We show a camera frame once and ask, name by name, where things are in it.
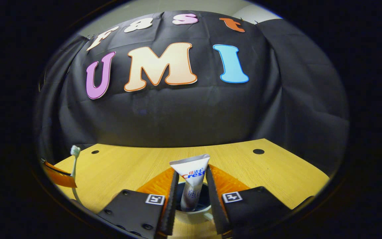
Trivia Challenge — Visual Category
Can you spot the white toothpaste tube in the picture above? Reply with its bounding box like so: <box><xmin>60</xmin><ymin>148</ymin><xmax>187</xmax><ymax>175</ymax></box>
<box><xmin>169</xmin><ymin>154</ymin><xmax>211</xmax><ymax>212</ymax></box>

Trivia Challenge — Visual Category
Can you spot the black backdrop cloth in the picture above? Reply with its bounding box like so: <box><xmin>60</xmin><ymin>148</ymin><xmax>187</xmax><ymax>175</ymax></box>
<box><xmin>35</xmin><ymin>10</ymin><xmax>350</xmax><ymax>176</ymax></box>

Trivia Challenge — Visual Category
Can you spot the pale green toothbrush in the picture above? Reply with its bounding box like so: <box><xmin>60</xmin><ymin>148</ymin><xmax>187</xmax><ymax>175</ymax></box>
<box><xmin>70</xmin><ymin>145</ymin><xmax>83</xmax><ymax>203</ymax></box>

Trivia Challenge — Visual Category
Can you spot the pale green cup wooden handle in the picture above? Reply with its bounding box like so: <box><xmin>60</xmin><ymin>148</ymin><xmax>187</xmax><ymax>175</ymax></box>
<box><xmin>173</xmin><ymin>181</ymin><xmax>215</xmax><ymax>225</ymax></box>

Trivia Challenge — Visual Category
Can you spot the wooden desktop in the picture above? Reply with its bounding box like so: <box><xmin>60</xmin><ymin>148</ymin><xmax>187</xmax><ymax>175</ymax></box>
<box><xmin>53</xmin><ymin>138</ymin><xmax>330</xmax><ymax>239</ymax></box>

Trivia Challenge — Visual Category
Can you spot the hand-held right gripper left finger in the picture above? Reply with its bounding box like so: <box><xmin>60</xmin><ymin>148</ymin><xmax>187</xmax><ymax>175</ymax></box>
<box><xmin>97</xmin><ymin>168</ymin><xmax>180</xmax><ymax>239</ymax></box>

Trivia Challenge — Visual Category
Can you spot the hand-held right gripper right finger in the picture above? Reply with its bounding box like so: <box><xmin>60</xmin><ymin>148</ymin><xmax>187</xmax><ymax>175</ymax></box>
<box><xmin>205</xmin><ymin>164</ymin><xmax>292</xmax><ymax>235</ymax></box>

